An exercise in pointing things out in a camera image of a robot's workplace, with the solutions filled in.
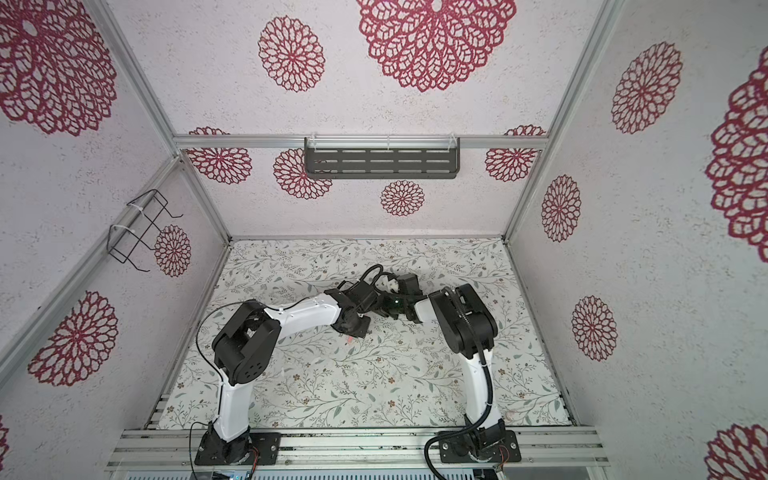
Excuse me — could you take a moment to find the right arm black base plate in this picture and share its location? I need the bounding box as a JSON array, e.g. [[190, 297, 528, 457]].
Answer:
[[439, 427, 522, 464]]

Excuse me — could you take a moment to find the dark grey slotted wall shelf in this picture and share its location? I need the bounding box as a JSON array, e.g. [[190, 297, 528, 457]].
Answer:
[[303, 137, 461, 180]]

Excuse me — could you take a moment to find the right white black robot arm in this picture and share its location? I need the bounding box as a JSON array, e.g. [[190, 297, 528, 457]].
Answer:
[[381, 284, 505, 444]]

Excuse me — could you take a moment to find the aluminium front rail base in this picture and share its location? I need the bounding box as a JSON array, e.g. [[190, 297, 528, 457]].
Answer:
[[105, 426, 610, 472]]

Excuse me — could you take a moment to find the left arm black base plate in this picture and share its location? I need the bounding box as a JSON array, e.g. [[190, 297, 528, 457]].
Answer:
[[194, 427, 282, 467]]

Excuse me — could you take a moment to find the right wrist camera with cable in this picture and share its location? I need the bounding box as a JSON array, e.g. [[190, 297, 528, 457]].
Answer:
[[383, 272, 424, 299]]

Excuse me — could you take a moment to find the black wire wall rack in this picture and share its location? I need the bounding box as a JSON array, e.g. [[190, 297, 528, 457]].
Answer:
[[105, 188, 183, 273]]

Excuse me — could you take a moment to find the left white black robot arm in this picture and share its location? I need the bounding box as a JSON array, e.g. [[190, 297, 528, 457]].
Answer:
[[212, 281, 382, 443]]

